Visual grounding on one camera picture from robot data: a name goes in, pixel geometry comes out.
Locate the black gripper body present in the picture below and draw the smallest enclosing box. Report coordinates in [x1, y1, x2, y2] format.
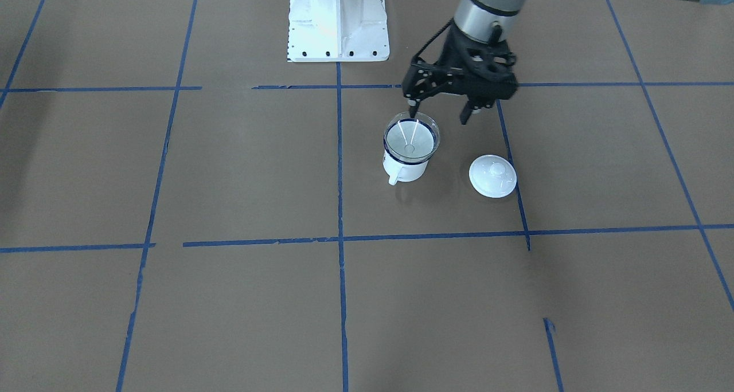
[401, 23, 467, 102]

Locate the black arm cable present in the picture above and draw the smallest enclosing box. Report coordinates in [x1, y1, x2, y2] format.
[411, 18, 455, 64]

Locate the white enamel cup lid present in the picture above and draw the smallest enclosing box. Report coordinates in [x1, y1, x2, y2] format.
[468, 155, 517, 198]

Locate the white enamel cup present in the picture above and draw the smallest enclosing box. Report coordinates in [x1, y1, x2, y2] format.
[382, 149, 430, 186]

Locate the white camera mast base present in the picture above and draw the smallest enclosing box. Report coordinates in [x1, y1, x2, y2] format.
[287, 0, 391, 62]

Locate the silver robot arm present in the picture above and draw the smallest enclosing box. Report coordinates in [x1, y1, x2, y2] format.
[401, 0, 732, 124]

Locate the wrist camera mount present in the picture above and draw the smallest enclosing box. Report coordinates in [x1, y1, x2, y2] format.
[459, 21, 519, 110]

